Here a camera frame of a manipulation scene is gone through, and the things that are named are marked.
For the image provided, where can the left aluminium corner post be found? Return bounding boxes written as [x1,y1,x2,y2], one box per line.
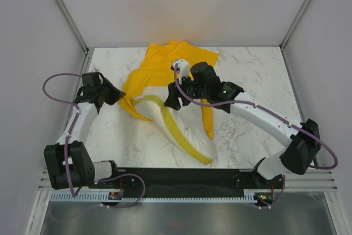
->
[54,0,89,55]

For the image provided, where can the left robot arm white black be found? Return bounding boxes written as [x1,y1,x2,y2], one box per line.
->
[43,72,125,197]

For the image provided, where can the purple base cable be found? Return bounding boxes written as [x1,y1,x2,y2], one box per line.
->
[254,173,288,211]
[98,173,149,210]

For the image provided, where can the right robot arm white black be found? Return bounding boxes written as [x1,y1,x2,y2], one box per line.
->
[164,59,321,188]

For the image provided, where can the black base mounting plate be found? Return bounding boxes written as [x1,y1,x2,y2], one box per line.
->
[88,167,283,198]

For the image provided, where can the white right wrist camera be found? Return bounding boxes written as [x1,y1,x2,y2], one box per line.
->
[171,59,190,85]

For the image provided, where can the white slotted cable duct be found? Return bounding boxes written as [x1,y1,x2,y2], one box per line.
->
[49,191,258,204]

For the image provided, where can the right aluminium corner post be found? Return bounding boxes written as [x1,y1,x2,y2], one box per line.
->
[279,0,313,51]

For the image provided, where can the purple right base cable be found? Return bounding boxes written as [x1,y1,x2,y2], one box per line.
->
[254,173,288,211]

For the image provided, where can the white pillow yellow piping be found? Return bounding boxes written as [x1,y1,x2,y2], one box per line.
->
[131,86,218,165]

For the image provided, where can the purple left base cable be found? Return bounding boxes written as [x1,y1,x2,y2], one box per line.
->
[98,173,149,210]

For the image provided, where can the aluminium front frame rail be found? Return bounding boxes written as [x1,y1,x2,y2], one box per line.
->
[38,168,338,191]

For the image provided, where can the yellow pillowcase with logo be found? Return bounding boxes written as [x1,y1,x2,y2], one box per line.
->
[118,40,220,140]

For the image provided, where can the aluminium corner post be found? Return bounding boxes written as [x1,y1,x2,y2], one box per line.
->
[279,0,313,51]
[54,0,89,55]

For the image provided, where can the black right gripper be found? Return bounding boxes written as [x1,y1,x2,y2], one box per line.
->
[164,71,209,111]

